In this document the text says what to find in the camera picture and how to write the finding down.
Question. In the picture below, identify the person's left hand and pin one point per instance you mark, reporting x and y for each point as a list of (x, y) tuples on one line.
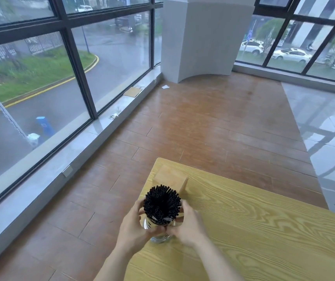
[(128, 231)]

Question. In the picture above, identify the person's right hand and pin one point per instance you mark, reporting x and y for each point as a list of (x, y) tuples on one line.
[(192, 231)]

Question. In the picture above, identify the person's right thumb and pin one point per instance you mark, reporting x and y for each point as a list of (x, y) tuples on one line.
[(174, 229)]

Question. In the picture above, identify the person's left thumb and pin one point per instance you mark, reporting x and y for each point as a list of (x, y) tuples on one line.
[(149, 234)]

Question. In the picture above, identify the silver metal straw holder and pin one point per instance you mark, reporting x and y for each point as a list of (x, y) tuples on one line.
[(160, 229)]

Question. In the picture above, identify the person's left forearm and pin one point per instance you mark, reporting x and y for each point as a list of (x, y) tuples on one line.
[(117, 264)]

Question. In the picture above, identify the person's right forearm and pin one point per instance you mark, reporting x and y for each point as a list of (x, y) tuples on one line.
[(217, 264)]

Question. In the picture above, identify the bundle of black straws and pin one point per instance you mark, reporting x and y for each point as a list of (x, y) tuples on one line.
[(162, 203)]

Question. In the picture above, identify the light wooden block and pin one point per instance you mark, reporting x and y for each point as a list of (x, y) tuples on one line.
[(169, 177)]

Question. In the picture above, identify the small crumpled wrapper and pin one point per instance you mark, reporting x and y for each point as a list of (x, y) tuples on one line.
[(113, 116)]

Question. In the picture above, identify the brown paper bag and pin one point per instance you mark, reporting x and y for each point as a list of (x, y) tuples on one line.
[(133, 92)]

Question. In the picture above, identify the grey diagonal steel brace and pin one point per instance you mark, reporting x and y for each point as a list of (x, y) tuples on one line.
[(6, 115)]

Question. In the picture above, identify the white pillar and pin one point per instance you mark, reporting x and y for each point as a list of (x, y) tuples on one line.
[(205, 37)]

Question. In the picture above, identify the dark car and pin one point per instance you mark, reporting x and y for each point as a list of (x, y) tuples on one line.
[(125, 21)]

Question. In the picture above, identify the black window frame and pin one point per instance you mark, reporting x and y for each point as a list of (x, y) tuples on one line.
[(78, 73), (310, 40)]

